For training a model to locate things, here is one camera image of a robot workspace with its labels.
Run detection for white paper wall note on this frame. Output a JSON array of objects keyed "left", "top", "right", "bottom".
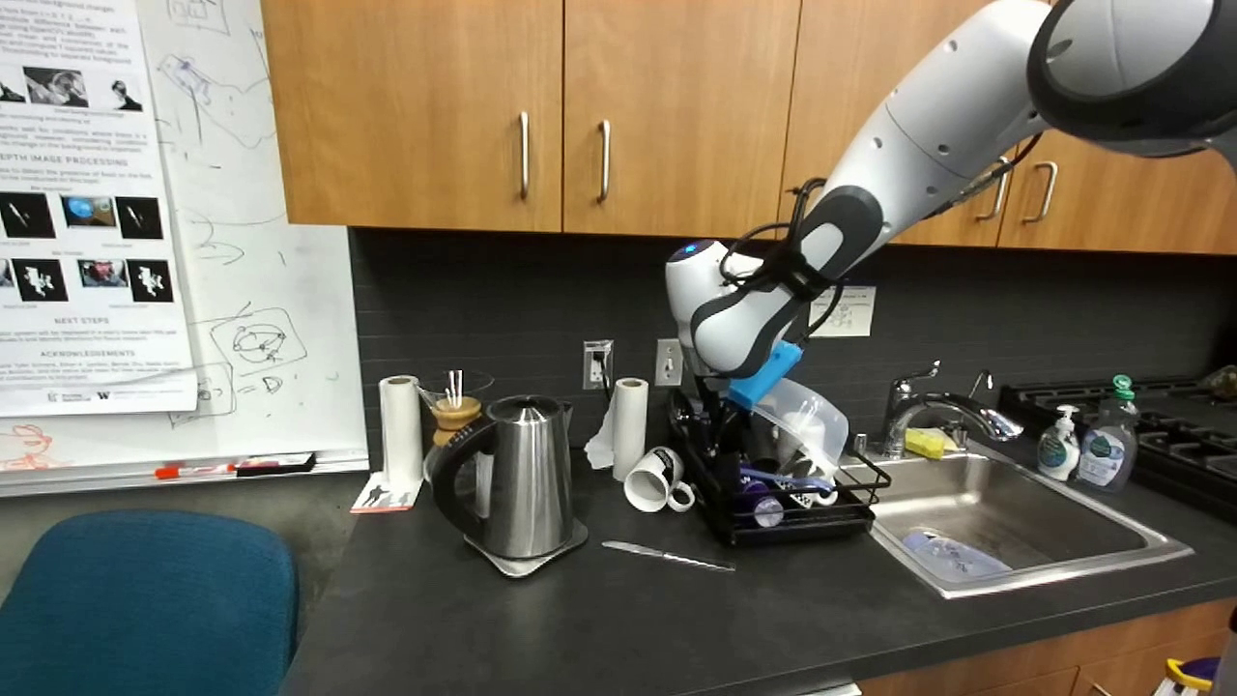
[{"left": 805, "top": 282, "right": 883, "bottom": 344}]

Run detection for dish soap bottle green cap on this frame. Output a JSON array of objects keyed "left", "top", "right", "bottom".
[{"left": 1076, "top": 372, "right": 1140, "bottom": 496}]

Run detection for white and red packet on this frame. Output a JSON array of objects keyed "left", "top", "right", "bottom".
[{"left": 347, "top": 471, "right": 423, "bottom": 518}]

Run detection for white mug green checker rim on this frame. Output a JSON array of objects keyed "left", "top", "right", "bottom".
[{"left": 787, "top": 440, "right": 843, "bottom": 487}]

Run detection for clear lid blue tabs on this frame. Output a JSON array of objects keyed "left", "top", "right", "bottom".
[{"left": 899, "top": 523, "right": 1016, "bottom": 591}]

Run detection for white pump soap bottle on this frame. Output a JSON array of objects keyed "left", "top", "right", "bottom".
[{"left": 1034, "top": 403, "right": 1083, "bottom": 484}]

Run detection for glass jar with brown band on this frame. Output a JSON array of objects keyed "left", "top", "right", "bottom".
[{"left": 424, "top": 367, "right": 486, "bottom": 453}]

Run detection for black wire drying rack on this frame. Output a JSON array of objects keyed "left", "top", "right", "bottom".
[{"left": 669, "top": 381, "right": 899, "bottom": 551}]

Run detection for black whiteboard eraser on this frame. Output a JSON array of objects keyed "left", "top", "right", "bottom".
[{"left": 232, "top": 449, "right": 323, "bottom": 474}]

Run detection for whiteboard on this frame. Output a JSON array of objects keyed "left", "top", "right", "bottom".
[{"left": 0, "top": 0, "right": 370, "bottom": 500}]

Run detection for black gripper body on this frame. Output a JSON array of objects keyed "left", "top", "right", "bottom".
[{"left": 692, "top": 372, "right": 758, "bottom": 440}]

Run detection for yellow sponge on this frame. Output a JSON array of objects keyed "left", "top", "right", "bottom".
[{"left": 900, "top": 425, "right": 962, "bottom": 464}]

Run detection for clear plastic food container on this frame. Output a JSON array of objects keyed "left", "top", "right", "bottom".
[{"left": 752, "top": 376, "right": 854, "bottom": 474}]

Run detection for red marker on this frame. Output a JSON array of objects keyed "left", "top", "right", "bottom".
[{"left": 151, "top": 460, "right": 245, "bottom": 484}]

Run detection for black stove top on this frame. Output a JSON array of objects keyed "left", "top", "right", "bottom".
[{"left": 999, "top": 364, "right": 1237, "bottom": 525}]

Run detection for blue plastic fork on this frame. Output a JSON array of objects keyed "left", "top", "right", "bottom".
[{"left": 771, "top": 471, "right": 843, "bottom": 502}]

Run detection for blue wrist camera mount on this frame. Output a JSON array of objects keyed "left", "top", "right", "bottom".
[{"left": 725, "top": 337, "right": 812, "bottom": 409}]

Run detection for stainless steel sink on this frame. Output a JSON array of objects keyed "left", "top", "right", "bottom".
[{"left": 843, "top": 440, "right": 1195, "bottom": 601}]

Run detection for plain white mug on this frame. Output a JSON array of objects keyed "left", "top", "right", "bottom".
[{"left": 618, "top": 440, "right": 700, "bottom": 518}]

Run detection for white paper towel roll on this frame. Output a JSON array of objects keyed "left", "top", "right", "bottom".
[
  {"left": 579, "top": 376, "right": 655, "bottom": 484},
  {"left": 374, "top": 372, "right": 424, "bottom": 500}
]

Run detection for yellow and purple object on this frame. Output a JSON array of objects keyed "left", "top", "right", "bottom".
[{"left": 1151, "top": 652, "right": 1223, "bottom": 696}]

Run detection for wall outlet plate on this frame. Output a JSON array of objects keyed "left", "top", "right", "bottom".
[
  {"left": 649, "top": 337, "right": 690, "bottom": 391},
  {"left": 579, "top": 337, "right": 618, "bottom": 394}
]

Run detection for stainless steel electric kettle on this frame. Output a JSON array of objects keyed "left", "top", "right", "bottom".
[{"left": 423, "top": 391, "right": 577, "bottom": 563}]

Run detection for chrome sink faucet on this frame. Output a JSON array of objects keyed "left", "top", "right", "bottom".
[{"left": 883, "top": 358, "right": 1000, "bottom": 457}]

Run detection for white research poster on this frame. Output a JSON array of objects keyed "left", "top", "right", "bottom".
[{"left": 0, "top": 0, "right": 203, "bottom": 422}]

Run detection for wooden lower cabinet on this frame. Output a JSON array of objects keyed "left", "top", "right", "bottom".
[{"left": 860, "top": 595, "right": 1237, "bottom": 696}]

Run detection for silver cabinet door handle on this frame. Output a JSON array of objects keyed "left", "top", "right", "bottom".
[
  {"left": 972, "top": 150, "right": 1016, "bottom": 226},
  {"left": 510, "top": 109, "right": 534, "bottom": 206},
  {"left": 592, "top": 116, "right": 615, "bottom": 210},
  {"left": 1022, "top": 155, "right": 1069, "bottom": 232}
]

